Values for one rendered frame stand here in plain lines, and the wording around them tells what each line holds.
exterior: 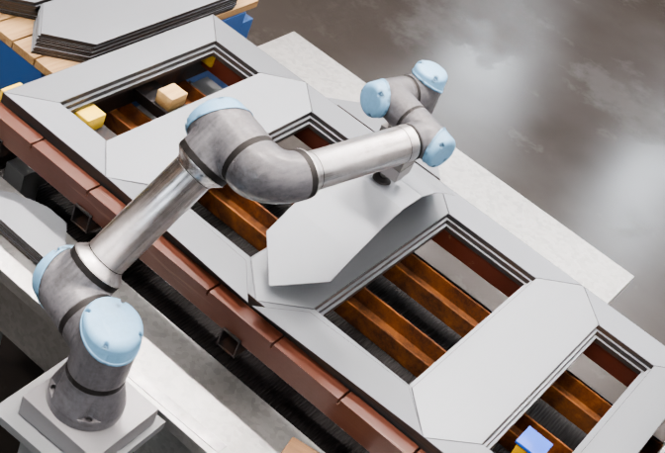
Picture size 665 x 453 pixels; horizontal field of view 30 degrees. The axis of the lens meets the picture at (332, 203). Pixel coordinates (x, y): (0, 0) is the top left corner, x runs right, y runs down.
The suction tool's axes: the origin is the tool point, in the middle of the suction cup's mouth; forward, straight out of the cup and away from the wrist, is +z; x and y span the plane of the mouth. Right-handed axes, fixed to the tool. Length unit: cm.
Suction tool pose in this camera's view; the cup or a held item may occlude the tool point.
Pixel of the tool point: (379, 183)
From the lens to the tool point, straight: 275.1
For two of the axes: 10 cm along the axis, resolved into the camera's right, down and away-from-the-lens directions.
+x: -5.5, 3.6, -7.5
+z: -3.3, 7.4, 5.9
